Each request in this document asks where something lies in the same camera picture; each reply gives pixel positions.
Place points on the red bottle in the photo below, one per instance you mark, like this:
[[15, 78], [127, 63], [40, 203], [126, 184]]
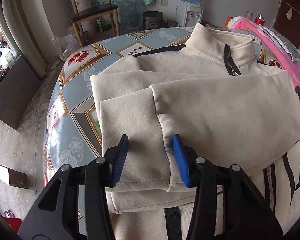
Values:
[[259, 20]]

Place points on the grey sequin pillow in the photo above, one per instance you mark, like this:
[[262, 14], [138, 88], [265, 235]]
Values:
[[284, 43]]

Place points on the brown cardboard box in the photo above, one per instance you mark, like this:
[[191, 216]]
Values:
[[13, 178]]

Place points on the empty clear water jug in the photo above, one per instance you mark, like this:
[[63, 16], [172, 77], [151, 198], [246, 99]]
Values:
[[130, 15]]

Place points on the grey curtain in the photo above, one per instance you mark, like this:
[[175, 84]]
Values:
[[24, 23]]

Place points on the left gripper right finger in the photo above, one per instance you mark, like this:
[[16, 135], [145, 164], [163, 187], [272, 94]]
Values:
[[227, 205]]

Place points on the dark grey cabinet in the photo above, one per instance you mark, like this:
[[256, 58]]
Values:
[[17, 89]]

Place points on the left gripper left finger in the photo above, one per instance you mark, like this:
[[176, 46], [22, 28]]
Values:
[[73, 204]]

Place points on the white water dispenser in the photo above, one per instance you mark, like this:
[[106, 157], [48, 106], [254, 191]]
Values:
[[188, 15]]

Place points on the pink floral blanket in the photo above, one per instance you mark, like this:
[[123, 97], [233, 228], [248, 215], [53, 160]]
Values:
[[266, 50]]

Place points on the red gift bag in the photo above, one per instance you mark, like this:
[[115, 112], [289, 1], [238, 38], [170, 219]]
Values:
[[12, 220]]

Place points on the fruit pattern table cover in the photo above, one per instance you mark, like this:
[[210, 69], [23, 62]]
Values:
[[73, 135]]

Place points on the black rice cooker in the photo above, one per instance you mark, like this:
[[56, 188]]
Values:
[[152, 20]]

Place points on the cream zip-up jacket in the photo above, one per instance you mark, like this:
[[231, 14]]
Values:
[[223, 103]]

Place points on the clear plastic bag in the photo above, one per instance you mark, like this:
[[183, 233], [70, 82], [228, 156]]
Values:
[[66, 45]]

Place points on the wooden chair black seat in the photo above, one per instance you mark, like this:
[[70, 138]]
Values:
[[91, 13]]

